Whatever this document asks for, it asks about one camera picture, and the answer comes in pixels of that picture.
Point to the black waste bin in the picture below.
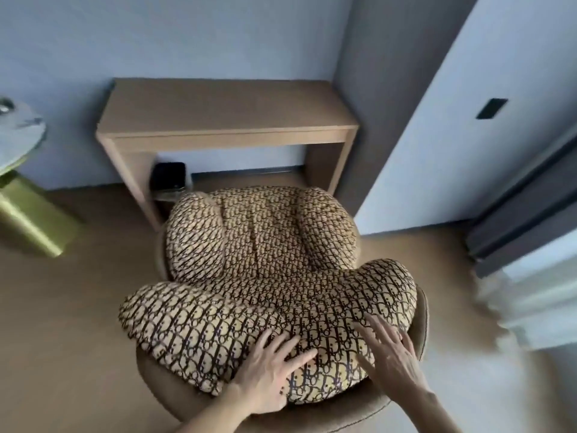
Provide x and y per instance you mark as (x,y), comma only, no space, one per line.
(167,178)

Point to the grey curtain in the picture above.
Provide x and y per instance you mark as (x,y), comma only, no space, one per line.
(527,211)

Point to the person's left thumb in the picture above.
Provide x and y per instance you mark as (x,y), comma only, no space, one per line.
(303,361)

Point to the person's right hand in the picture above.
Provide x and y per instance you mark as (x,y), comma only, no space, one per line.
(396,365)

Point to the light wooden console desk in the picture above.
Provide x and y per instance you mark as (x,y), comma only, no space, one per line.
(225,108)

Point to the white sheer curtain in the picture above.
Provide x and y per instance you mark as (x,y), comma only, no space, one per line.
(536,302)

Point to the person's right thumb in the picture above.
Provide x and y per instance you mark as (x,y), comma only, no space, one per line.
(367,361)

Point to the round marble table gold base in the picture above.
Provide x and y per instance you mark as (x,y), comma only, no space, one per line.
(27,211)

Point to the person's right forearm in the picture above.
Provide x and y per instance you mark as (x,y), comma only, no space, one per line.
(430,412)

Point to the black wall switch panel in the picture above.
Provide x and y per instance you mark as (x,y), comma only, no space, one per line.
(492,109)

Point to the brown patterned seat cushion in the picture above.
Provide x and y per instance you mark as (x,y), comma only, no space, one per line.
(261,266)

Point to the beige round upholstered chair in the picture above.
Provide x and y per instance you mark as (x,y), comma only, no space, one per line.
(180,392)

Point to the person's left hand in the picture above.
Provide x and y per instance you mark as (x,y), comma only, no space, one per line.
(263,378)

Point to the person's left forearm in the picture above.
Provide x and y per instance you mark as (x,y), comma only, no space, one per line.
(216,414)

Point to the person's right middle finger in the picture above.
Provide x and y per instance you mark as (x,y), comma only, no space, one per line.
(382,328)

